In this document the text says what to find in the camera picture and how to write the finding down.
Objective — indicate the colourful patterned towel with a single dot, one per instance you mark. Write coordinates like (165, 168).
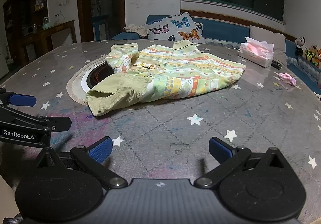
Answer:
(175, 70)

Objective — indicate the round black hot plate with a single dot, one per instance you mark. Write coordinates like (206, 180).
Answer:
(96, 77)

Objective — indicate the grey cushion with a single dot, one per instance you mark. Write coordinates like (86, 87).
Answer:
(273, 40)

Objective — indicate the glass jar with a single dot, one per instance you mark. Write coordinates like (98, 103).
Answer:
(46, 23)

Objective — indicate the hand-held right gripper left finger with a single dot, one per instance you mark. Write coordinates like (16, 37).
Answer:
(100, 150)

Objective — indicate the butterfly print pillow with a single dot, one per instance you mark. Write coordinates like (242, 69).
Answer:
(175, 28)

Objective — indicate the stuffed toys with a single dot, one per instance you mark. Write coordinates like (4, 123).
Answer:
(300, 44)

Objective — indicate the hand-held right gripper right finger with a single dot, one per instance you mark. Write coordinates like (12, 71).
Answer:
(220, 150)

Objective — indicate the dark wooden door frame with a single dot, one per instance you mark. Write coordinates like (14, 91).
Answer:
(84, 0)

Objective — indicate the beige crumpled cloth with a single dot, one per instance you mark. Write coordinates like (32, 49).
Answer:
(135, 30)

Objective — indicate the wooden sideboard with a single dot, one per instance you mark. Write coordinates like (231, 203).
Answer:
(47, 38)

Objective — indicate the grey star print tablecloth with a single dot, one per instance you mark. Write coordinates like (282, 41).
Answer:
(163, 123)

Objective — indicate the dark wooden shelf cabinet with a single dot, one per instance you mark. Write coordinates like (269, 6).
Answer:
(25, 5)

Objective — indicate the white wall socket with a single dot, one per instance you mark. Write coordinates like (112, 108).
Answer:
(64, 2)

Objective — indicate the yellow green plush toy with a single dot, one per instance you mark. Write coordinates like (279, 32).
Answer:
(310, 54)

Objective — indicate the pink white cloth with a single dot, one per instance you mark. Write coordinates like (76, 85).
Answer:
(253, 53)

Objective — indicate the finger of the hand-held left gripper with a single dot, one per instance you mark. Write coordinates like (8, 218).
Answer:
(59, 124)
(21, 100)

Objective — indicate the black remote control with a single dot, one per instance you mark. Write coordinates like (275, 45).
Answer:
(276, 64)

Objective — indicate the orange plush toy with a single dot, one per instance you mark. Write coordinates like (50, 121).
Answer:
(318, 55)

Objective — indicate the pink scrunchie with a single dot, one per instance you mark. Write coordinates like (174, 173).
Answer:
(288, 78)

